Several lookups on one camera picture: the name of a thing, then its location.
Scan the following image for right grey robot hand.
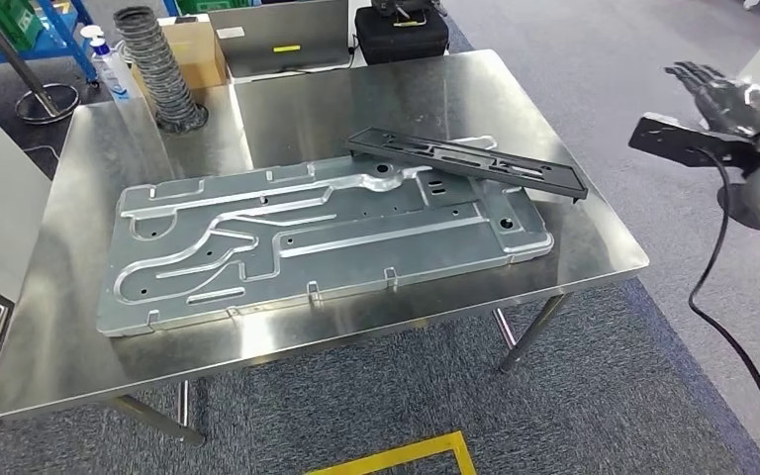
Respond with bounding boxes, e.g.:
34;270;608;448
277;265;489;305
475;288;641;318
665;60;760;139

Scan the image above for black plastic frame part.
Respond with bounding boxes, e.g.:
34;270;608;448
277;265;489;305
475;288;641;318
343;126;590;203

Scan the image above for black disc-base stanchion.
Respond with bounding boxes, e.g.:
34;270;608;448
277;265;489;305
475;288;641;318
715;182;760;232

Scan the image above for black carry case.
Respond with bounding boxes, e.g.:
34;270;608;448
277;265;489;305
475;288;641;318
354;6;451;67

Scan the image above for black tool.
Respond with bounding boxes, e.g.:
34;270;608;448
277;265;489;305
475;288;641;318
371;0;448;28

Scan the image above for stamped sheet metal plate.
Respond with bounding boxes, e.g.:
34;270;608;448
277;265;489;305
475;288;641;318
96;136;556;338

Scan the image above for green plastic bin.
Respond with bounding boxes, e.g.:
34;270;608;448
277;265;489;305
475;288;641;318
176;0;253;16
0;0;45;57

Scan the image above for cardboard box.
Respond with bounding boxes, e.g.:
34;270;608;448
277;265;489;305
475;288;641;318
129;14;229;116

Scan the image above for clear pump bottle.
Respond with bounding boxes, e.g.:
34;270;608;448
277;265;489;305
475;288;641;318
79;25;134;104

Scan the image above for blue storage rack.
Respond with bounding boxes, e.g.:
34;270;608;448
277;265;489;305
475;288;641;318
0;0;101;86

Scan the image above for black camera cable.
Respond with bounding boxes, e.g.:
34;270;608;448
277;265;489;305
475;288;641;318
688;146;760;475

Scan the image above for grey corrugated hose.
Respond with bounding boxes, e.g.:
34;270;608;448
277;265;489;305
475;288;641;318
113;6;210;136

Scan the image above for chrome ring-base stanchion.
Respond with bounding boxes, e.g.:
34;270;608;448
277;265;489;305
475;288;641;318
0;0;82;127

